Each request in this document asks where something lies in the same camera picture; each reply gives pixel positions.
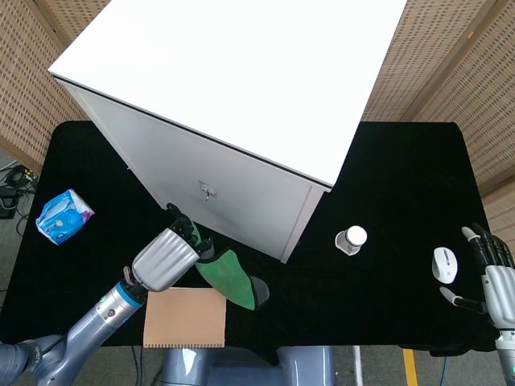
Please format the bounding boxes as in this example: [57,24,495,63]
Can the white computer mouse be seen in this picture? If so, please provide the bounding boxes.
[431,246,459,284]

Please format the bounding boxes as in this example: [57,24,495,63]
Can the green and grey cloth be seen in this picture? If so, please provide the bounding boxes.
[187,220,270,311]

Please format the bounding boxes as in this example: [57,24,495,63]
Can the black tablecloth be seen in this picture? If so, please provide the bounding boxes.
[0,120,502,357]

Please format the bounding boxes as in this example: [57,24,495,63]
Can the black power adapter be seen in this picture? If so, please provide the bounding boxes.
[10,166,35,188]

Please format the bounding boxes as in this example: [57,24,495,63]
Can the dark thin cable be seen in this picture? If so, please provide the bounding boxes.
[130,345,143,386]

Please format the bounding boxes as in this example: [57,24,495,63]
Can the grey robot torso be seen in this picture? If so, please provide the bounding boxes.
[160,345,335,386]

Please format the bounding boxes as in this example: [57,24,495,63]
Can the white cabinet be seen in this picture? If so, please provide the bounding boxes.
[47,0,410,265]

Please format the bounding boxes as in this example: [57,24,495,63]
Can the blue purple tissue pack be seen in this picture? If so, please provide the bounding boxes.
[35,188,96,247]

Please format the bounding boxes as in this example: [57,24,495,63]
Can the small white-capped bottle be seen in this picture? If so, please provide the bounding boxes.
[334,225,368,257]

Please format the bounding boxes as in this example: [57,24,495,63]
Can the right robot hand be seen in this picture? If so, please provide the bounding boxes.
[439,223,515,331]

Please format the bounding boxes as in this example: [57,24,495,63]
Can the brown cover notebook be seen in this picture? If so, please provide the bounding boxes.
[142,285,227,350]

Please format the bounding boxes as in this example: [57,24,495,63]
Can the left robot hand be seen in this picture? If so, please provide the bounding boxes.
[131,203,215,293]

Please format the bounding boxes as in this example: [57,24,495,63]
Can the woven folding screen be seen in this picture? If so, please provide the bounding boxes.
[0,0,105,174]
[361,0,515,250]

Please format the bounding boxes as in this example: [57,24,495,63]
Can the black floor cable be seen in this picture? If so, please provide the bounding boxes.
[0,162,39,242]

